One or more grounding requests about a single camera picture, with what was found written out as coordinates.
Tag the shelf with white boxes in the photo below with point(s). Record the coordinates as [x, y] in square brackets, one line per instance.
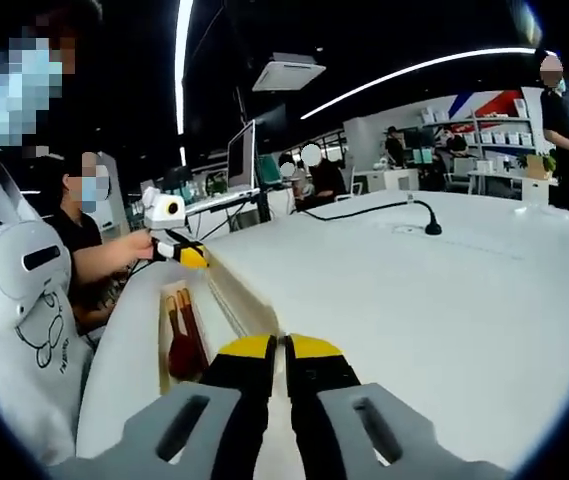
[494, 137]

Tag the white office desk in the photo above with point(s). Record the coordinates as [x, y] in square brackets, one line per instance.
[529, 191]

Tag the person's white printed shirt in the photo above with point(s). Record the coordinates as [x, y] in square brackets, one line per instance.
[9, 375]

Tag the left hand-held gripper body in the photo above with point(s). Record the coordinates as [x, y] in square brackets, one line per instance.
[164, 212]

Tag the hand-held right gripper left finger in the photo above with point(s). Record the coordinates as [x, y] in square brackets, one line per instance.
[234, 400]

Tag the white ceiling air conditioner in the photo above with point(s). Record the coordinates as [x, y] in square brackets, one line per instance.
[289, 72]

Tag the brown wooden spoon utensil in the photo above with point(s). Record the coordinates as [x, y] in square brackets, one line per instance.
[181, 352]

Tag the striped brown chopstick utensil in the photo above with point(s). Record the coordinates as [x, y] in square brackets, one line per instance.
[188, 325]
[195, 325]

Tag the white chest device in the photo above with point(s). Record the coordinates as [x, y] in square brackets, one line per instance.
[19, 280]

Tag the person's left hand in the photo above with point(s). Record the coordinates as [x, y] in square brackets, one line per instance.
[136, 247]

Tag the small brown cardboard box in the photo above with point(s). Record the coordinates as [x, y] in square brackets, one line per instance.
[538, 167]

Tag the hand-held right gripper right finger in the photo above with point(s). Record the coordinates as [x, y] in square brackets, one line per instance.
[319, 400]

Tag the open white laptop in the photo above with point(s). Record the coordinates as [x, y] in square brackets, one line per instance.
[241, 155]

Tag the black laptop stand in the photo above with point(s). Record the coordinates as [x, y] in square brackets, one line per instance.
[264, 210]

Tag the long ceiling light strip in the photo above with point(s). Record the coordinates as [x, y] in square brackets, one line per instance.
[414, 70]
[181, 75]

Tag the beige cutlery case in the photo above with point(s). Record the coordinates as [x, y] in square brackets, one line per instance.
[214, 320]

